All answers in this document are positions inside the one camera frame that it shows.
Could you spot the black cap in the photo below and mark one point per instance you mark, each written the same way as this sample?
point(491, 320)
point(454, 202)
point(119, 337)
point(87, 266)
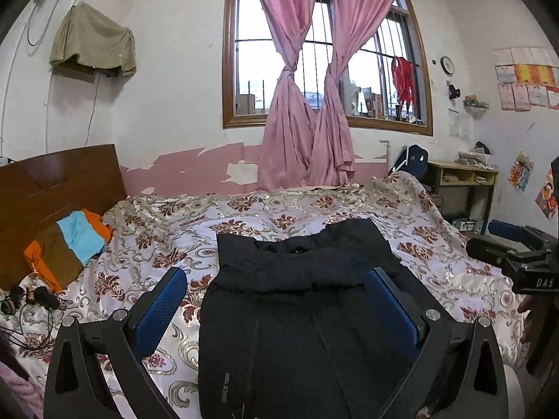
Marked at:
point(482, 147)

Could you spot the wooden framed window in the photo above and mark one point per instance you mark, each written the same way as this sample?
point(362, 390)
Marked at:
point(229, 74)

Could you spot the blue backpack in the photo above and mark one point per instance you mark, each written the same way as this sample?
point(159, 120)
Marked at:
point(415, 159)

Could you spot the olive cloth cover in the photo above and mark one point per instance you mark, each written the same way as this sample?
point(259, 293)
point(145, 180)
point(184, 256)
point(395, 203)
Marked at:
point(91, 39)

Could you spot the stack of papers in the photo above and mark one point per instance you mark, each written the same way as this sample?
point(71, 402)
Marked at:
point(471, 158)

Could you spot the person's right hand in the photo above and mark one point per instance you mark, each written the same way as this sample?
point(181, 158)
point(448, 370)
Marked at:
point(524, 305)

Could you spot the wooden shelf desk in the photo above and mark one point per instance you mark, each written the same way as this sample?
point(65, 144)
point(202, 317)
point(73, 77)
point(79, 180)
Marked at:
point(463, 166)

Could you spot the cardboard box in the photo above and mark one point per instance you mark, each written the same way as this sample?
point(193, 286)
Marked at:
point(245, 104)

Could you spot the brown wall shelf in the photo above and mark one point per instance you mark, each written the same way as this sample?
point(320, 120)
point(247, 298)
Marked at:
point(74, 74)

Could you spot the black wall-mounted object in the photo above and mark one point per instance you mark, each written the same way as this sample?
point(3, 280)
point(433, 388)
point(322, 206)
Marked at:
point(454, 92)

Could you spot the orange blue brown pillow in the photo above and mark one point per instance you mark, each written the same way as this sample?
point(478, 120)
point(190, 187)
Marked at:
point(74, 235)

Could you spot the floral bedspread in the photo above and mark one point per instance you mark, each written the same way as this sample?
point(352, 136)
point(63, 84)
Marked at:
point(262, 214)

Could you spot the round wall clock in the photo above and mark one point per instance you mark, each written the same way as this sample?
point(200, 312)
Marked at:
point(447, 65)

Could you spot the red hanging garment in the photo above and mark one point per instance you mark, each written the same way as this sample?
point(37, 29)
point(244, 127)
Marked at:
point(401, 78)

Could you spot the pink curtain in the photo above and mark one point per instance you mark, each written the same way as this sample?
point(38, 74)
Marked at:
point(332, 139)
point(284, 139)

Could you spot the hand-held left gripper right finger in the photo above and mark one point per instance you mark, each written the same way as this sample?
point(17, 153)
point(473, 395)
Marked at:
point(393, 310)

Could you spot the pink fluffy cloth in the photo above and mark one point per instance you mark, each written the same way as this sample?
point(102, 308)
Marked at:
point(17, 393)

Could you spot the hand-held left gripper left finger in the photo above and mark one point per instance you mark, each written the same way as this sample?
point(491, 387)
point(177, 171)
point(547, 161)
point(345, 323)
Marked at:
point(159, 310)

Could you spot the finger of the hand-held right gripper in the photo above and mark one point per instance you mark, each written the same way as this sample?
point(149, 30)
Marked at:
point(484, 248)
point(504, 229)

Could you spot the black jacket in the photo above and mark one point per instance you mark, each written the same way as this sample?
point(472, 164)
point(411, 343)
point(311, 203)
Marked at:
point(284, 336)

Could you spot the wall certificates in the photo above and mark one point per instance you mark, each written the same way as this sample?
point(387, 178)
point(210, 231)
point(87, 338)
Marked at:
point(524, 74)

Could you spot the colourful wall poster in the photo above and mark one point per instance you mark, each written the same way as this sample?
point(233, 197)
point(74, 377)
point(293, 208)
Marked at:
point(548, 196)
point(520, 170)

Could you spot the black headphones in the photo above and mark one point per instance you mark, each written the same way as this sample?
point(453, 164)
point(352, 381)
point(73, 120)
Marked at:
point(43, 297)

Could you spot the wooden headboard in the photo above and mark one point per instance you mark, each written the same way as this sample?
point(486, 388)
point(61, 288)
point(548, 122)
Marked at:
point(52, 192)

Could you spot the small wall shelf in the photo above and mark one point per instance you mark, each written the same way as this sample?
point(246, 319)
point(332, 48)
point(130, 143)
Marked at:
point(474, 101)

